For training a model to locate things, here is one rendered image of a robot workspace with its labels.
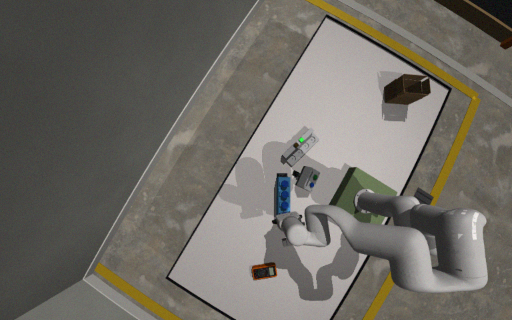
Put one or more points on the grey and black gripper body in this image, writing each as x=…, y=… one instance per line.
x=280, y=218

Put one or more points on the orange digital multimeter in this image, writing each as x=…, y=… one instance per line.
x=264, y=271

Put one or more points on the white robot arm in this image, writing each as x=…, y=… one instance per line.
x=458, y=234

